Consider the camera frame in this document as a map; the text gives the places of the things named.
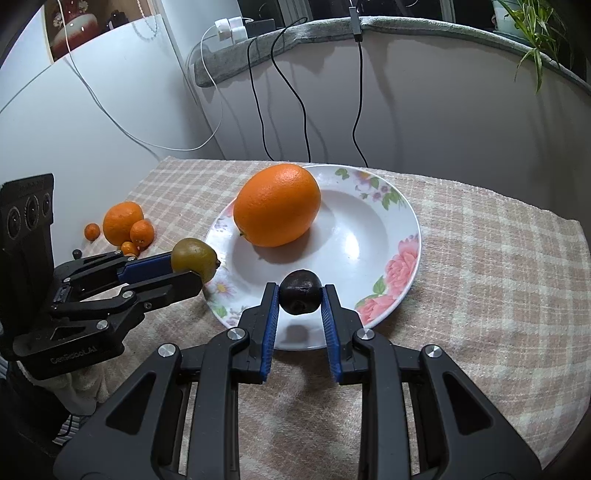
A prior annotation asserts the small tangerine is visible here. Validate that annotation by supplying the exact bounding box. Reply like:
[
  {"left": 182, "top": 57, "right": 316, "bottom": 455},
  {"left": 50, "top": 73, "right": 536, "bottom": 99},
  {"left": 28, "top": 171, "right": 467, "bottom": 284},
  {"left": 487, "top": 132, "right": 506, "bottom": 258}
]
[{"left": 129, "top": 220, "right": 154, "bottom": 248}]

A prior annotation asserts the dark round fruit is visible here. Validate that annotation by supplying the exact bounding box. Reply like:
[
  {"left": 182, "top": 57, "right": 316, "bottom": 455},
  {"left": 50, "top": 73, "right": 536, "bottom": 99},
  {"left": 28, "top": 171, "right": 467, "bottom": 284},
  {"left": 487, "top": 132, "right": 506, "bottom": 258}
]
[{"left": 279, "top": 270, "right": 323, "bottom": 316}]

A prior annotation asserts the checked beige tablecloth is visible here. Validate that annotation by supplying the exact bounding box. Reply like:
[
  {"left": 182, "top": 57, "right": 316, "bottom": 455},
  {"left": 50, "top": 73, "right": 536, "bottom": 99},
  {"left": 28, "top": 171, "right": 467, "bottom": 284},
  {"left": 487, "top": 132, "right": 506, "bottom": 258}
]
[{"left": 53, "top": 157, "right": 587, "bottom": 480}]

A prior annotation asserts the medium orange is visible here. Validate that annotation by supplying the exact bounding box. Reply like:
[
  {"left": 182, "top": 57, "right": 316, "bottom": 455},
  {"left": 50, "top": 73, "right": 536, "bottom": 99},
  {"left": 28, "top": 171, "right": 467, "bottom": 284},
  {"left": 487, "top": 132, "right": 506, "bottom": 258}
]
[{"left": 102, "top": 202, "right": 145, "bottom": 245}]

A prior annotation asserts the black power adapter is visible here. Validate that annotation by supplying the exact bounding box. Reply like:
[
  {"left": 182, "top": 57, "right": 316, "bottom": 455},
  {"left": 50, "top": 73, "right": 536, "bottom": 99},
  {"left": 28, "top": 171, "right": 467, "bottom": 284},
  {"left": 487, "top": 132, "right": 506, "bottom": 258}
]
[{"left": 246, "top": 18, "right": 279, "bottom": 38}]

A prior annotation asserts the person's left hand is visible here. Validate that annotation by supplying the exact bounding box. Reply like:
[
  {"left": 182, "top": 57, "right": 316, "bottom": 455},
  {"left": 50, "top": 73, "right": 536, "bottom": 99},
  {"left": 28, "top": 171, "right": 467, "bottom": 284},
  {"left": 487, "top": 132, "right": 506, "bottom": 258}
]
[{"left": 55, "top": 364, "right": 105, "bottom": 415}]

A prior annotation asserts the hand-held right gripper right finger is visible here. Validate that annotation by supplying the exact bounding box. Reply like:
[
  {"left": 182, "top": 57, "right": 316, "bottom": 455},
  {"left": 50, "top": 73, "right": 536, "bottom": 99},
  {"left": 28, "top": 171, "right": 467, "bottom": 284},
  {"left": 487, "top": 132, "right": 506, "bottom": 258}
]
[{"left": 321, "top": 284, "right": 543, "bottom": 480}]

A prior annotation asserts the floral white plate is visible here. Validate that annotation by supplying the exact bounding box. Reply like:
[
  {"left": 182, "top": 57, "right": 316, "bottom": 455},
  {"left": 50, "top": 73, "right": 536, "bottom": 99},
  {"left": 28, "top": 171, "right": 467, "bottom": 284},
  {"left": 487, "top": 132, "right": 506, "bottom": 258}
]
[{"left": 204, "top": 164, "right": 422, "bottom": 352}]

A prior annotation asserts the white cable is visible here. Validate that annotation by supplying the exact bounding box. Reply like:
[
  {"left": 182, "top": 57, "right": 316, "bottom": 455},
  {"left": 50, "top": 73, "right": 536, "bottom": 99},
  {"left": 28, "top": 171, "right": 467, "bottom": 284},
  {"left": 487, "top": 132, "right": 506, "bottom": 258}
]
[{"left": 56, "top": 0, "right": 225, "bottom": 151}]

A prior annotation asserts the large orange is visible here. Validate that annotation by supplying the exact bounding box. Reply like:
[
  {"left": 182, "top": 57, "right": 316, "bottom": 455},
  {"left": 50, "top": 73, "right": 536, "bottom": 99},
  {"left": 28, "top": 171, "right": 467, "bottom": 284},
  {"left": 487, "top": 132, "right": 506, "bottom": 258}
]
[{"left": 233, "top": 164, "right": 321, "bottom": 247}]

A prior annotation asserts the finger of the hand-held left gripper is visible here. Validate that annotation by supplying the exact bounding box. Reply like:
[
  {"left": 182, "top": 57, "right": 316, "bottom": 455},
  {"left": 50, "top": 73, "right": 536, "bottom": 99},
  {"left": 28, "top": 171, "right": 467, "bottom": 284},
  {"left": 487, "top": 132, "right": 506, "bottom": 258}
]
[
  {"left": 51, "top": 271, "right": 204, "bottom": 331},
  {"left": 54, "top": 251, "right": 175, "bottom": 297}
]

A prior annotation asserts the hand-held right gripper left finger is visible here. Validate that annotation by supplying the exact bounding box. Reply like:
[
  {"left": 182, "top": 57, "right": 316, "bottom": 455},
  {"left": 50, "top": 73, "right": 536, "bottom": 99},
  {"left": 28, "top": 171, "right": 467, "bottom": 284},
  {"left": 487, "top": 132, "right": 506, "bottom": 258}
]
[{"left": 54, "top": 281, "right": 282, "bottom": 480}]

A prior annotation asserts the green potted plant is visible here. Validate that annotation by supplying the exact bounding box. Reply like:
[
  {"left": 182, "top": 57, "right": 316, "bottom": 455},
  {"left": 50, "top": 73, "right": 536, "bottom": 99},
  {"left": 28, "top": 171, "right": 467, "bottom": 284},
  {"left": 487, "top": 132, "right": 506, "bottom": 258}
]
[{"left": 492, "top": 0, "right": 570, "bottom": 94}]

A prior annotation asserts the green lime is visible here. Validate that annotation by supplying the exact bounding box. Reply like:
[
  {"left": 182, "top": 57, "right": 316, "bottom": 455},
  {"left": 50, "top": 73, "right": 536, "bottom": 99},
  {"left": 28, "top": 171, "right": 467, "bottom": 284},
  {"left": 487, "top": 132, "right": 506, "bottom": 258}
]
[{"left": 171, "top": 237, "right": 221, "bottom": 283}]

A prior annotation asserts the wall picture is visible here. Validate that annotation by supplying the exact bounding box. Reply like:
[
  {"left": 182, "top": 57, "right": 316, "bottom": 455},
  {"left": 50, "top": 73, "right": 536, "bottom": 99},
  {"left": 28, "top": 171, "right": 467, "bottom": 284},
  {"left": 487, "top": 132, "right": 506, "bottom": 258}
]
[{"left": 44, "top": 0, "right": 163, "bottom": 62}]

